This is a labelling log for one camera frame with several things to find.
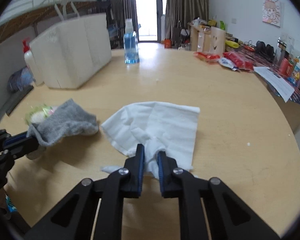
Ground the floral tissue pack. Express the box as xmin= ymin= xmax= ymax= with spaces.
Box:
xmin=25 ymin=104 xmax=58 ymax=126

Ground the white towel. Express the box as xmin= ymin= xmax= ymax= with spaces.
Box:
xmin=101 ymin=101 xmax=200 ymax=178

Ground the grey knitted cloth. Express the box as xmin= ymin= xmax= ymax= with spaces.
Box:
xmin=26 ymin=99 xmax=99 ymax=147

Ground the white red pump bottle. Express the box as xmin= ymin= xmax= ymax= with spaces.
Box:
xmin=22 ymin=38 xmax=44 ymax=86

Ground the white styrofoam box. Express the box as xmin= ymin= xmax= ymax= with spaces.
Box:
xmin=30 ymin=13 xmax=111 ymax=89

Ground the blue liquid spray bottle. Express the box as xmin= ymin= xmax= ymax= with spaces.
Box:
xmin=123 ymin=18 xmax=140 ymax=64

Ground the red snack packet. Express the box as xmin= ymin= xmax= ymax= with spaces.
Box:
xmin=223 ymin=51 xmax=254 ymax=71
xmin=193 ymin=51 xmax=221 ymax=63

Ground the white blue snack packet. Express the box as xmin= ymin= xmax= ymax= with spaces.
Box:
xmin=218 ymin=57 xmax=239 ymax=71

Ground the orange bag on floor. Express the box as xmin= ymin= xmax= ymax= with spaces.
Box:
xmin=164 ymin=38 xmax=172 ymax=49

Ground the metal bunk bed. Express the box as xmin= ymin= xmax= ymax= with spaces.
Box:
xmin=0 ymin=0 xmax=119 ymax=44

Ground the white paper sheet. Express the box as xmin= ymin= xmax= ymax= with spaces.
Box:
xmin=254 ymin=67 xmax=295 ymax=102

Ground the wooden desk with drawers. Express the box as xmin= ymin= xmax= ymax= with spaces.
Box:
xmin=188 ymin=23 xmax=211 ymax=52

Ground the glass balcony door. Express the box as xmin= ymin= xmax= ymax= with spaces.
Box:
xmin=135 ymin=0 xmax=167 ymax=42

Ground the brown right curtain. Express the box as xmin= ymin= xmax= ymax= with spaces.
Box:
xmin=165 ymin=0 xmax=209 ymax=38

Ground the pink cartoon wall picture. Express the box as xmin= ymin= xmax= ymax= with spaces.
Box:
xmin=262 ymin=0 xmax=281 ymax=27

